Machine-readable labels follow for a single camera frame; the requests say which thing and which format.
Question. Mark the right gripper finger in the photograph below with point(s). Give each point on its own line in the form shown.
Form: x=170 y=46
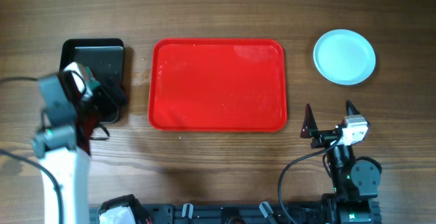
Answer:
x=309 y=126
x=354 y=117

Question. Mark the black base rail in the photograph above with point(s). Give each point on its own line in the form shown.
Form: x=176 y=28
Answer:
x=308 y=212

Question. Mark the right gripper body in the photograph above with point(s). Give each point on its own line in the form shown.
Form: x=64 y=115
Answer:
x=327 y=137

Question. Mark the black rectangular tray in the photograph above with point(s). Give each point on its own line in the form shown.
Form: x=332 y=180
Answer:
x=104 y=57

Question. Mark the red plastic tray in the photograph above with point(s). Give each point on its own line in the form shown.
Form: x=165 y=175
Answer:
x=218 y=84

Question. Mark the green scouring sponge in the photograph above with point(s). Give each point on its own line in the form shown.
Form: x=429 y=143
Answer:
x=91 y=82

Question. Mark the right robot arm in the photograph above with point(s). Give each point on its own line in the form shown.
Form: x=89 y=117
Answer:
x=355 y=179

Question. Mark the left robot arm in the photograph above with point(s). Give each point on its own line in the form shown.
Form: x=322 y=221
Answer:
x=63 y=147

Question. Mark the light blue plate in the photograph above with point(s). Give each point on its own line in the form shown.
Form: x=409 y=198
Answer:
x=344 y=57

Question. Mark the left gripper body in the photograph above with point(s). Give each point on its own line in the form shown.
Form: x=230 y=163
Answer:
x=111 y=94

